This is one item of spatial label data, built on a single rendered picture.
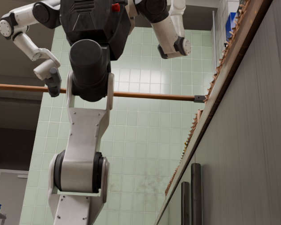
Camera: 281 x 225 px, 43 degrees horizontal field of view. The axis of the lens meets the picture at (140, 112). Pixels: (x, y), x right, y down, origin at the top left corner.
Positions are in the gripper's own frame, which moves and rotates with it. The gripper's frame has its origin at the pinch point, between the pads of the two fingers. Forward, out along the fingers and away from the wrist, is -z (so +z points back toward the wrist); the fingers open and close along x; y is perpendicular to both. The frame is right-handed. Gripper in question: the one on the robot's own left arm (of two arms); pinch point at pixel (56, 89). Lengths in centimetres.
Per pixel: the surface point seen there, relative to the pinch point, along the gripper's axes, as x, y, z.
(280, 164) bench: 80, 57, 146
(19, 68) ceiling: -197, -147, -316
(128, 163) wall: 3, 39, -125
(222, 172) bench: 76, 57, 127
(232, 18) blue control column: -89, 112, -40
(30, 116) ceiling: -199, -181, -518
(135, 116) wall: -41, 43, -124
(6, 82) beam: -185, -175, -343
